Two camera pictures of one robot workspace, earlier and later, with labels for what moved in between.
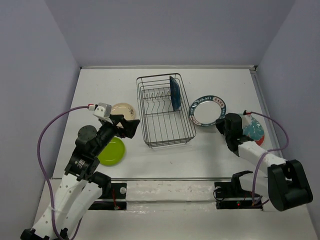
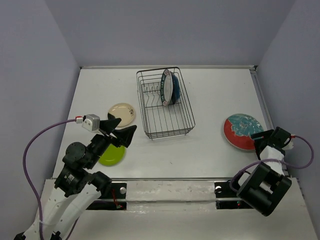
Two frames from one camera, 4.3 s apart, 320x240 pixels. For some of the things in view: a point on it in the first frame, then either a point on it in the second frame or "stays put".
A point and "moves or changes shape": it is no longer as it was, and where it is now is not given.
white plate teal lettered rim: [205, 110] → [166, 87]
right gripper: [219, 123] → [266, 134]
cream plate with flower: [124, 109] stays put
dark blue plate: [175, 94] moves or changes shape
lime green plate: [113, 153] stays put
